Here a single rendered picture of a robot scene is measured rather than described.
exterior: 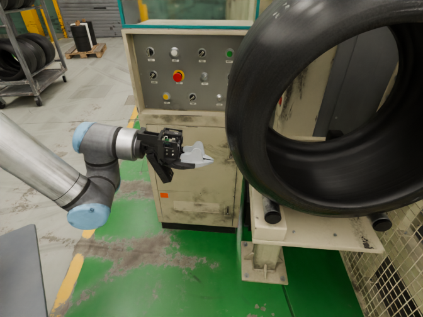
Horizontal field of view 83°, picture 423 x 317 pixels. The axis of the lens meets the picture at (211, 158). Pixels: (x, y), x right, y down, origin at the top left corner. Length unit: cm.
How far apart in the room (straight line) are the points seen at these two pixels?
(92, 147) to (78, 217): 18
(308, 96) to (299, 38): 47
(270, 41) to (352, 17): 12
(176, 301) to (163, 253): 31
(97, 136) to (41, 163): 15
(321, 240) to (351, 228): 12
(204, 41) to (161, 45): 19
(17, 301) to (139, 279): 74
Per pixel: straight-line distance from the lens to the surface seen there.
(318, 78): 89
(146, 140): 66
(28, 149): 62
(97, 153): 71
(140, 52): 120
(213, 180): 139
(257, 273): 161
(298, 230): 80
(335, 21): 46
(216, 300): 153
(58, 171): 63
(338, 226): 86
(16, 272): 114
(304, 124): 94
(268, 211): 67
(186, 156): 65
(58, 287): 179
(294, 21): 46
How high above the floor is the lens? 140
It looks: 35 degrees down
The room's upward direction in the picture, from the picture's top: straight up
